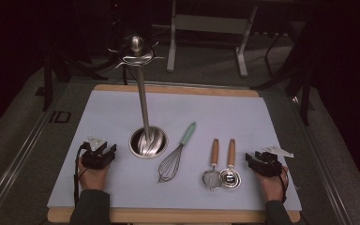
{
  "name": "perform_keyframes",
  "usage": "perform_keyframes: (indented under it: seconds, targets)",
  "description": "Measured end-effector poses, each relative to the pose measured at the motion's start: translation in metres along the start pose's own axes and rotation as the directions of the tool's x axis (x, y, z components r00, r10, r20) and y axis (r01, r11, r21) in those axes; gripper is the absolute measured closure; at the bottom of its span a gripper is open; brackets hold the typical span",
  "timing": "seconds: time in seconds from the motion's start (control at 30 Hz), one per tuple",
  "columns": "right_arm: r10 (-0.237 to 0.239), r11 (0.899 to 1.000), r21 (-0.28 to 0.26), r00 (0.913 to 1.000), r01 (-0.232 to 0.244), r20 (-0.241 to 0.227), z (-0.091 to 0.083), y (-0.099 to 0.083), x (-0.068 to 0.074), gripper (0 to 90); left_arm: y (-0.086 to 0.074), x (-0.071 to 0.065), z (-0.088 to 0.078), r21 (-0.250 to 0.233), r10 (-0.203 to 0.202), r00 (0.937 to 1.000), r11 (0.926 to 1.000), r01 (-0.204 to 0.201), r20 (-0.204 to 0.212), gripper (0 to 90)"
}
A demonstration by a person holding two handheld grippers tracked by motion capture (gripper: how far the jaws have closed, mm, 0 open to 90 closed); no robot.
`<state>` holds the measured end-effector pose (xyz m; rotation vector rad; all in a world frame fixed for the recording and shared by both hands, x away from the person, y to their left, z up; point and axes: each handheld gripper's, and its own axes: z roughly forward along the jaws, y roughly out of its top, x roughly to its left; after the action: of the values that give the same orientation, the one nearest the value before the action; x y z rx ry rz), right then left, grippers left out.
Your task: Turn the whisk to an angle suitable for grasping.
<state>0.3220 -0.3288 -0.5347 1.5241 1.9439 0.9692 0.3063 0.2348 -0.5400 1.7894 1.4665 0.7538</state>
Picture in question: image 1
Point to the person's left hand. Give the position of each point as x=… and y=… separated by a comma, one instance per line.
x=93, y=178

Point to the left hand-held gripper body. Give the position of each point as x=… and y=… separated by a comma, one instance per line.
x=95, y=159

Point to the black metal stand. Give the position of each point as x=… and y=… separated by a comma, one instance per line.
x=47, y=87
x=306, y=93

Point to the person's right hand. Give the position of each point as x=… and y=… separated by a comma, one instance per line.
x=272, y=187

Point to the white metal frame stand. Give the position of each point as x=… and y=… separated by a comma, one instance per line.
x=211, y=23

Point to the pale lavender table mat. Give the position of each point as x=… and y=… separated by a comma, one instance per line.
x=184, y=193

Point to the steel utensil rack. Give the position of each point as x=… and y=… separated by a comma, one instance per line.
x=143, y=106

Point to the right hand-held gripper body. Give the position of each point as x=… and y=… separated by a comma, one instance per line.
x=270, y=165

